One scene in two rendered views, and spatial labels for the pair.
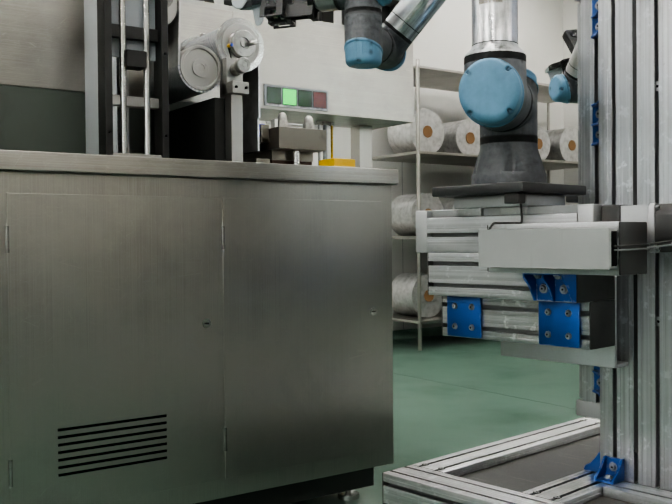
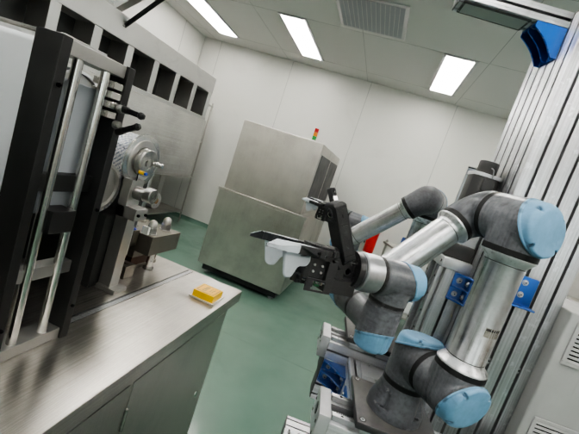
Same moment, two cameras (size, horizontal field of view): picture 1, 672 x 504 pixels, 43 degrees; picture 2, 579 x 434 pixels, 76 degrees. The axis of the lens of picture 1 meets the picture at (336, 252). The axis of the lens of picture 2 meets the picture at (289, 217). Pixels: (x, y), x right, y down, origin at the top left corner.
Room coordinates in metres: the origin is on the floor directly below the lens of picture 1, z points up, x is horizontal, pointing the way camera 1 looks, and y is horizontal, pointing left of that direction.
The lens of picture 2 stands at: (1.34, 0.62, 1.37)
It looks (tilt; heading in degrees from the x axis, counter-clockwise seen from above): 8 degrees down; 317
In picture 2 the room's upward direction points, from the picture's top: 19 degrees clockwise
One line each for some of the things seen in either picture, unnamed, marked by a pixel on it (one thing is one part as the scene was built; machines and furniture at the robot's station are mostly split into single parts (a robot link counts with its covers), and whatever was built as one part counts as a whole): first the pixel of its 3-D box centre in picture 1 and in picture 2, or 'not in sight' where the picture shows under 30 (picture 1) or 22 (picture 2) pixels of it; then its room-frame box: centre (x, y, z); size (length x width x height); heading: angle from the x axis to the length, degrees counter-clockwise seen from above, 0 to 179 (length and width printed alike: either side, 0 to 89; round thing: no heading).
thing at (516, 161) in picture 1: (508, 162); (399, 393); (1.74, -0.35, 0.87); 0.15 x 0.15 x 0.10
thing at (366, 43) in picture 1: (366, 40); (373, 319); (1.73, -0.06, 1.12); 0.11 x 0.08 x 0.11; 158
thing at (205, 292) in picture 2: (337, 164); (208, 293); (2.25, -0.01, 0.91); 0.07 x 0.07 x 0.02; 35
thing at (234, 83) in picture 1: (236, 114); (125, 236); (2.30, 0.27, 1.05); 0.06 x 0.05 x 0.31; 35
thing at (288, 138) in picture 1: (267, 145); (114, 222); (2.59, 0.20, 1.00); 0.40 x 0.16 x 0.06; 35
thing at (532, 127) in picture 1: (507, 104); (415, 357); (1.73, -0.35, 0.98); 0.13 x 0.12 x 0.14; 158
